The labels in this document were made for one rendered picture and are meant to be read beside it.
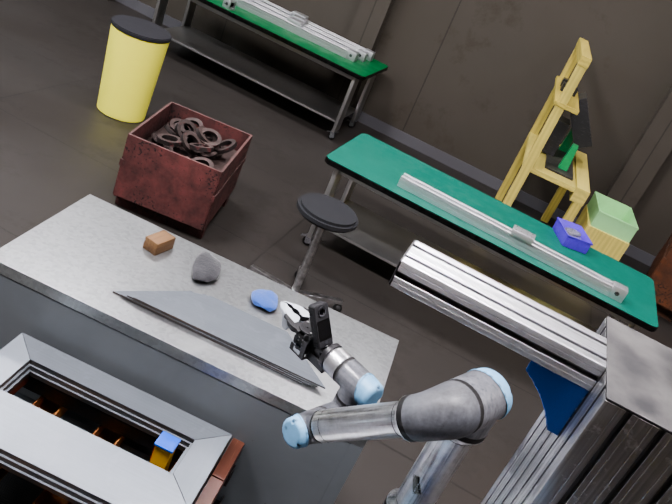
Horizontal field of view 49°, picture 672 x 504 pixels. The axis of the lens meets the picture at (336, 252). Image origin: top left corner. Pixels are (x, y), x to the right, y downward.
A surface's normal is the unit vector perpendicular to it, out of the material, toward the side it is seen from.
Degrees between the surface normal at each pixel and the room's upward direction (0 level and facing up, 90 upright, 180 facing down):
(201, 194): 90
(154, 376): 90
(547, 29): 90
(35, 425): 0
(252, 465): 90
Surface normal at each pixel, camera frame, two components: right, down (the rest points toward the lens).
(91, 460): 0.36, -0.82
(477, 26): -0.33, 0.34
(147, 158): -0.14, 0.44
